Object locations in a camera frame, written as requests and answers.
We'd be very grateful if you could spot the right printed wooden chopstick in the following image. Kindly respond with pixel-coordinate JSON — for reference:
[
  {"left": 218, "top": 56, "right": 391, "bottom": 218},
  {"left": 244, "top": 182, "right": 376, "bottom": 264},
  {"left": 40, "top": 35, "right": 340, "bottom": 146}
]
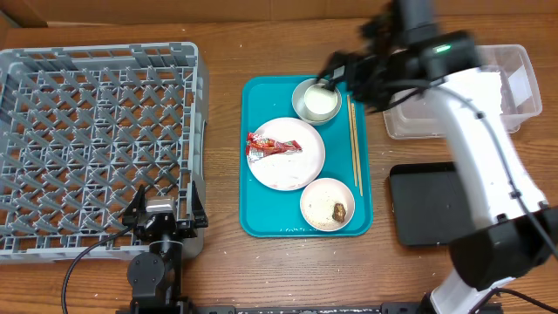
[{"left": 350, "top": 102, "right": 364, "bottom": 196}]

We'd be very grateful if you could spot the red snack wrapper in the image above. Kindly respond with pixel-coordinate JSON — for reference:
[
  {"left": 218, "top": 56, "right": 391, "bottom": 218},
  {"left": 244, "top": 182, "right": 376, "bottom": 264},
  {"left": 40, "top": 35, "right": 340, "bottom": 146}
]
[{"left": 245, "top": 133, "right": 303, "bottom": 162}]

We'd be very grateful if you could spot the small white plate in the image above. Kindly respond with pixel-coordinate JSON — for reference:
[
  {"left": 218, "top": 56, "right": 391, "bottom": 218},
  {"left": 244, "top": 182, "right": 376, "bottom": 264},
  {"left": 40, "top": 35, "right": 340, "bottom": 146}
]
[{"left": 300, "top": 178, "right": 356, "bottom": 232}]

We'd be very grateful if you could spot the grey round bowl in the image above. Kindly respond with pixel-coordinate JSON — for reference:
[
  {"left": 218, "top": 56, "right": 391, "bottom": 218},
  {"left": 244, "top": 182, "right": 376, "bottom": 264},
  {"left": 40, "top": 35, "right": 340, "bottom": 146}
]
[{"left": 292, "top": 78, "right": 342, "bottom": 126}]

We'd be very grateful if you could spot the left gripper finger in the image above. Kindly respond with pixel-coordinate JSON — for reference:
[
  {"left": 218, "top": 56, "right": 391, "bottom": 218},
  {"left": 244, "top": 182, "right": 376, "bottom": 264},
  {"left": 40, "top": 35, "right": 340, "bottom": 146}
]
[
  {"left": 191, "top": 181, "right": 203, "bottom": 215},
  {"left": 128, "top": 185, "right": 146, "bottom": 215}
]

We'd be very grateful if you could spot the teal plastic serving tray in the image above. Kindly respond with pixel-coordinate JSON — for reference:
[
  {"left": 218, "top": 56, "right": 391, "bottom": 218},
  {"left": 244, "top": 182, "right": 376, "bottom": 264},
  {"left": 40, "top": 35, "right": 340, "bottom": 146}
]
[{"left": 239, "top": 75, "right": 373, "bottom": 237}]

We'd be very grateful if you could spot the large white plate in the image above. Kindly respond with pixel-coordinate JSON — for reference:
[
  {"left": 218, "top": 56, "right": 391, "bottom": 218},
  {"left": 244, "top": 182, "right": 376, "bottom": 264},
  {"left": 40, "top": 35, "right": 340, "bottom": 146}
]
[{"left": 247, "top": 118, "right": 325, "bottom": 191}]

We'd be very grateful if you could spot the clear plastic bin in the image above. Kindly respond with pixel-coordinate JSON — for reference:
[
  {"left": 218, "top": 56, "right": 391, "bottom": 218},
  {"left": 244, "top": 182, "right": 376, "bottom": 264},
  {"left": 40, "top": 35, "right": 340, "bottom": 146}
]
[{"left": 383, "top": 44, "right": 542, "bottom": 140}]

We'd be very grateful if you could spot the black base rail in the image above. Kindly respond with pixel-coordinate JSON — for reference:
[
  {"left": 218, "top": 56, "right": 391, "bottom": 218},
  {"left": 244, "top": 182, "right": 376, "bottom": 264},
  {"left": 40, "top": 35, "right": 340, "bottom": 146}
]
[{"left": 116, "top": 302, "right": 420, "bottom": 314}]

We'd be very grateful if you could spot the left wooden chopstick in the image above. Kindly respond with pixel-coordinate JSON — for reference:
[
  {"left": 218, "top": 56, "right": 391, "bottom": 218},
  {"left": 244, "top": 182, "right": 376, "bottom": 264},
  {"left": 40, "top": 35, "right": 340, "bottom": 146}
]
[{"left": 346, "top": 94, "right": 358, "bottom": 187}]

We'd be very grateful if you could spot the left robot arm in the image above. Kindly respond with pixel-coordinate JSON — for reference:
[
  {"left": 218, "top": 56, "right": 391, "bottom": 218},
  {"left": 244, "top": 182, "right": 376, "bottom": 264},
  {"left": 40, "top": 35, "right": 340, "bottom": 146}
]
[{"left": 122, "top": 185, "right": 208, "bottom": 314}]

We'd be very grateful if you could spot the brown food scrap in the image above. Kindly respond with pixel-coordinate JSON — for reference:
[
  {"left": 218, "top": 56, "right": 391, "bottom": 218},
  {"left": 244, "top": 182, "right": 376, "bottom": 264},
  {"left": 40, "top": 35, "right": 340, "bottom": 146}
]
[{"left": 332, "top": 202, "right": 346, "bottom": 223}]

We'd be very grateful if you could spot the white cup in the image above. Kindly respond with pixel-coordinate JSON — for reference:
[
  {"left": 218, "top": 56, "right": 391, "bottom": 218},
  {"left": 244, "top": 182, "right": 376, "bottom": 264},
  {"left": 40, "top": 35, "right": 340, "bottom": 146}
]
[{"left": 303, "top": 84, "right": 337, "bottom": 121}]

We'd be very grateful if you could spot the grey plastic dish rack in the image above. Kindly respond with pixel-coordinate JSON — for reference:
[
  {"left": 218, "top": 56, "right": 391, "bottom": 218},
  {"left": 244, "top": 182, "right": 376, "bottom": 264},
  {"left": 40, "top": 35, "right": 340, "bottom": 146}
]
[{"left": 1, "top": 42, "right": 209, "bottom": 264}]

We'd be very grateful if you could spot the black rectangular tray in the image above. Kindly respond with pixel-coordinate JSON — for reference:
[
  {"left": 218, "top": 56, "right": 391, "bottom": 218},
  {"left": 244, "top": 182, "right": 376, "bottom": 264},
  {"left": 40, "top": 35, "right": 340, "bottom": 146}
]
[{"left": 389, "top": 162, "right": 475, "bottom": 248}]

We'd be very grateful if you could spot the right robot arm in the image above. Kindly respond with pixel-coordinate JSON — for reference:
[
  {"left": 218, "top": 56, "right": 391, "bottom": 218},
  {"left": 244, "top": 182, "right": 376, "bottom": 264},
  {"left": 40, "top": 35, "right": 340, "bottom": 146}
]
[{"left": 319, "top": 0, "right": 557, "bottom": 313}]

